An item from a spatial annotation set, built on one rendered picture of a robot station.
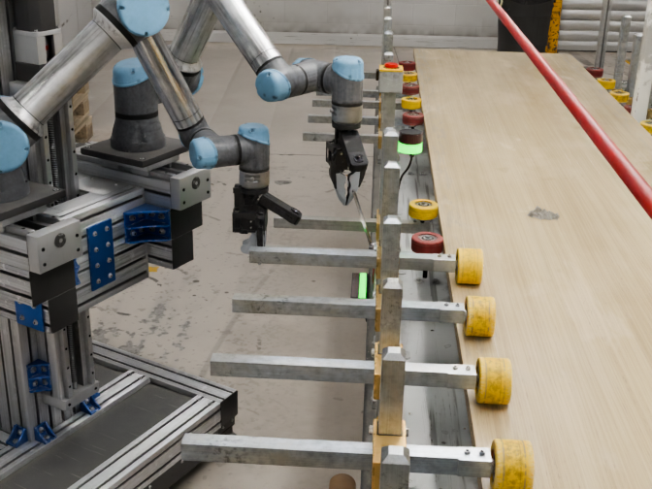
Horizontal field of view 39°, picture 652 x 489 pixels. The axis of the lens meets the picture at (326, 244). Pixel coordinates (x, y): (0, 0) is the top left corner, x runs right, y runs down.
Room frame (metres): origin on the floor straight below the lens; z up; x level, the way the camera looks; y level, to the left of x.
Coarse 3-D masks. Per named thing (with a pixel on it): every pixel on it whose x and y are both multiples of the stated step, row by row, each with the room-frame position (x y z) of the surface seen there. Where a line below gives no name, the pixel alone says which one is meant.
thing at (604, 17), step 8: (608, 0) 4.70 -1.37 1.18; (608, 8) 4.69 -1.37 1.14; (608, 16) 4.69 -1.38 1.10; (600, 24) 4.72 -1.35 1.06; (608, 24) 4.69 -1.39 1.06; (600, 32) 4.70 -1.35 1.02; (600, 40) 4.69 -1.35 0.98; (600, 48) 4.69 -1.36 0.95; (600, 56) 4.69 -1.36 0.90; (600, 64) 4.70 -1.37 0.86
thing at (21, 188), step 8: (0, 176) 1.98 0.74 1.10; (8, 176) 1.99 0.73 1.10; (16, 176) 2.01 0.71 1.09; (24, 176) 2.06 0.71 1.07; (0, 184) 1.97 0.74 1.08; (8, 184) 1.98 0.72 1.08; (16, 184) 2.00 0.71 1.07; (24, 184) 2.02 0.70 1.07; (0, 192) 1.97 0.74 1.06; (8, 192) 1.98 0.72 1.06; (16, 192) 1.99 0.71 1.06; (24, 192) 2.01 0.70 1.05; (0, 200) 1.96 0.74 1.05; (8, 200) 1.97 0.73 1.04
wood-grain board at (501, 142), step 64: (448, 64) 4.40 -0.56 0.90; (512, 64) 4.44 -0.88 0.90; (576, 64) 4.48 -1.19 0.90; (448, 128) 3.23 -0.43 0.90; (512, 128) 3.25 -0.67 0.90; (576, 128) 3.27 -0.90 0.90; (640, 128) 3.29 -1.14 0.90; (448, 192) 2.52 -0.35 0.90; (512, 192) 2.53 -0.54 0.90; (576, 192) 2.55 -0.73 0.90; (512, 256) 2.06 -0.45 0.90; (576, 256) 2.07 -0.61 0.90; (640, 256) 2.08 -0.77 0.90; (512, 320) 1.71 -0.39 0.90; (576, 320) 1.72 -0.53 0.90; (640, 320) 1.73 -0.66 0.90; (512, 384) 1.46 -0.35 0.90; (576, 384) 1.46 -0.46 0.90; (640, 384) 1.47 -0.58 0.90; (576, 448) 1.26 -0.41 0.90; (640, 448) 1.26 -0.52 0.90
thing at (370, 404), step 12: (372, 192) 3.10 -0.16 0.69; (372, 204) 2.97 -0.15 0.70; (372, 216) 2.85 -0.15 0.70; (372, 240) 2.64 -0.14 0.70; (372, 276) 2.37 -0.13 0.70; (372, 288) 2.28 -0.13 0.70; (372, 324) 2.07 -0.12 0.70; (372, 336) 2.01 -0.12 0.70; (372, 360) 1.89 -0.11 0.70; (372, 384) 1.78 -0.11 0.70; (372, 396) 1.73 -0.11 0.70; (372, 408) 1.68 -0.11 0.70; (372, 420) 1.63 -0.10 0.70
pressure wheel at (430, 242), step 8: (424, 232) 2.19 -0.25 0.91; (416, 240) 2.13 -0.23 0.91; (424, 240) 2.14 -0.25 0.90; (432, 240) 2.14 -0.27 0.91; (440, 240) 2.14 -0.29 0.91; (416, 248) 2.13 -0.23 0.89; (424, 248) 2.11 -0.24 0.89; (432, 248) 2.11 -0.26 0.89; (440, 248) 2.13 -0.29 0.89; (424, 272) 2.15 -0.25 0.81
